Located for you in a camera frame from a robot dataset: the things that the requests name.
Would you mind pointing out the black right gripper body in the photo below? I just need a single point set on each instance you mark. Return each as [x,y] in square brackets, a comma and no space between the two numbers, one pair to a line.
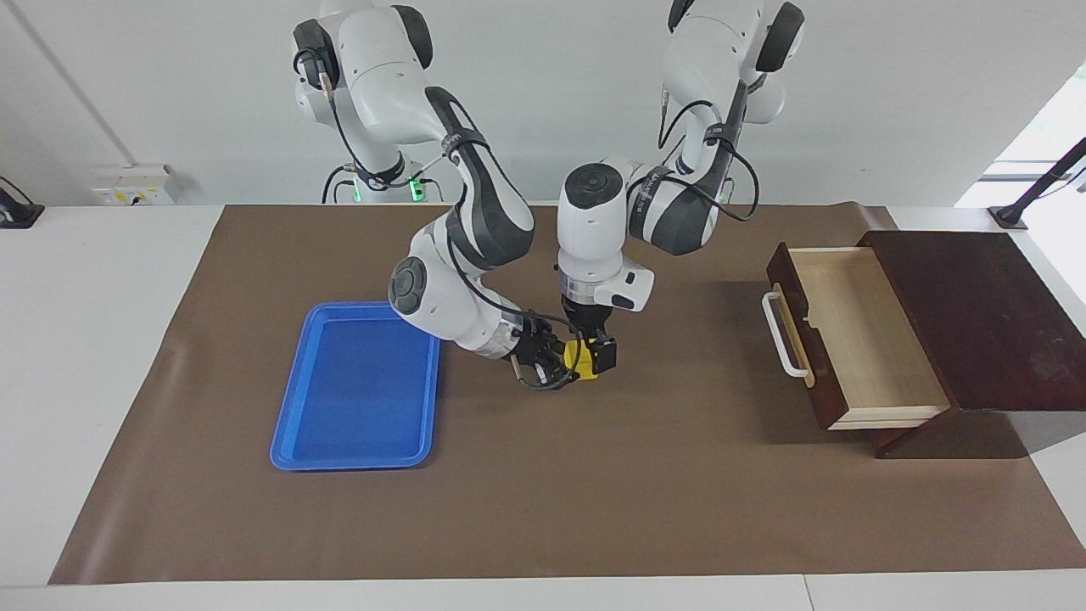
[530,344]

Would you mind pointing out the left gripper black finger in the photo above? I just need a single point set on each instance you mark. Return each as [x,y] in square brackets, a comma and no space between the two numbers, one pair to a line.
[586,356]
[606,355]

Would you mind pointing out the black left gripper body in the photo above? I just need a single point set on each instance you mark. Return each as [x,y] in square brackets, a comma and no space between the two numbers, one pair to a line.
[587,318]

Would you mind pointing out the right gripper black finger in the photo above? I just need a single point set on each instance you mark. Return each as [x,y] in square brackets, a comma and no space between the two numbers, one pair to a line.
[556,373]
[556,344]

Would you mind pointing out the yellow cube block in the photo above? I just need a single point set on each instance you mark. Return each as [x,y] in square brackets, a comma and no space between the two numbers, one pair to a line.
[572,352]

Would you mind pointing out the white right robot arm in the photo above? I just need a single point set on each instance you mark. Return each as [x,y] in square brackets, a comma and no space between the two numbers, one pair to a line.
[382,76]

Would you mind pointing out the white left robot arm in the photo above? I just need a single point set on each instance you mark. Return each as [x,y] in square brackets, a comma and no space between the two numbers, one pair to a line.
[594,229]

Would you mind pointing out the brown table mat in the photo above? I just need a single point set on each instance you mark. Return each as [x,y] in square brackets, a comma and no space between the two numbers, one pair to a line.
[594,492]

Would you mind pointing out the blue plastic tray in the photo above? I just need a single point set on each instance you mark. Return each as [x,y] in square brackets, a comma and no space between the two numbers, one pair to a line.
[356,390]

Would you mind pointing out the dark brown wooden cabinet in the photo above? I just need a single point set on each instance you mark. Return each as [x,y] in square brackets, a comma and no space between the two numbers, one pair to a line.
[993,322]

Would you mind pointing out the black pole stand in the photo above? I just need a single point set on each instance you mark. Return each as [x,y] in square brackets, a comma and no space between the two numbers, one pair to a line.
[1010,216]

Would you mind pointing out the white wall socket strip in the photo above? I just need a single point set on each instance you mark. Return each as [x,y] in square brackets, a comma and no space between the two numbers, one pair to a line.
[131,185]

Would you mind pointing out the small black bracket stand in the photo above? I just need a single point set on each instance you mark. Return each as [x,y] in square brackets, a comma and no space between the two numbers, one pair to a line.
[17,214]

